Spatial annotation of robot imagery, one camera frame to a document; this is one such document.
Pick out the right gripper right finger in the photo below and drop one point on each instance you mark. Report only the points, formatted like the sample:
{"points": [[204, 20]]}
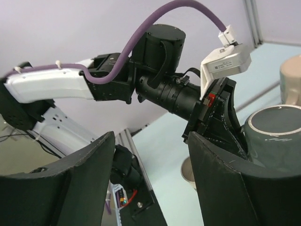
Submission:
{"points": [[235, 192]]}

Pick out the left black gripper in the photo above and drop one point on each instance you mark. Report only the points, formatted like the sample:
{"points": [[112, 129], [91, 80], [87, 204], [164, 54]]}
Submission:
{"points": [[155, 59]]}

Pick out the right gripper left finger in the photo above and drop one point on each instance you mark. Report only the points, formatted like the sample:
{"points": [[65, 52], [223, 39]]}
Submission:
{"points": [[68, 192]]}

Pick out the small steel cup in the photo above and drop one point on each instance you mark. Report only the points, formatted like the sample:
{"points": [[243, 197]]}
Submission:
{"points": [[187, 172]]}

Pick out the dark green mug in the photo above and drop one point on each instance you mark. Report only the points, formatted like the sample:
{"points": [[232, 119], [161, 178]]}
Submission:
{"points": [[273, 136]]}

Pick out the beige mug coral print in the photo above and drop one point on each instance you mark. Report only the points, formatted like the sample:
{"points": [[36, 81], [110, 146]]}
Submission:
{"points": [[290, 81]]}

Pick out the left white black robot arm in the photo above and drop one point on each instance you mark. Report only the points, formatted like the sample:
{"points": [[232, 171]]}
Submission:
{"points": [[28, 94]]}

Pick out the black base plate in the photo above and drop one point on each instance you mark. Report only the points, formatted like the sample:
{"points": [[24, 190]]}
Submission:
{"points": [[142, 208]]}

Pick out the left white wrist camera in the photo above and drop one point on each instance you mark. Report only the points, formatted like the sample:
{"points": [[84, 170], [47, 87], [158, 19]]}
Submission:
{"points": [[232, 58]]}

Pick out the aluminium frame rail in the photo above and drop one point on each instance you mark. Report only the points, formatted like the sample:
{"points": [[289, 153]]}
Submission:
{"points": [[125, 139]]}

